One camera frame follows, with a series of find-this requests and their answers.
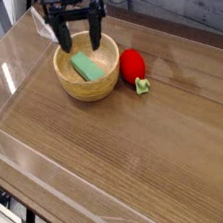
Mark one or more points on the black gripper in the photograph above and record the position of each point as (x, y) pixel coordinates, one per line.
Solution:
(59, 25)

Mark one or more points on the brown wooden bowl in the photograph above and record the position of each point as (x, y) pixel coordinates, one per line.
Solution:
(106, 57)

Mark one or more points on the green rectangular stick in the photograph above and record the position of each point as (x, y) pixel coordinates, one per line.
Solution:
(85, 67)

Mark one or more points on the red plush strawberry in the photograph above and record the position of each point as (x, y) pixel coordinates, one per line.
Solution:
(133, 70)

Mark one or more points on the black table leg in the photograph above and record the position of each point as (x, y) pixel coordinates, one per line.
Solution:
(30, 216)

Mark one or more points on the clear acrylic corner bracket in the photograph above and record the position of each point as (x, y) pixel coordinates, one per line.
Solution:
(42, 23)

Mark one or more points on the clear acrylic tray wall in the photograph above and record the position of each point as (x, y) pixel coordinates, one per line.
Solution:
(129, 158)

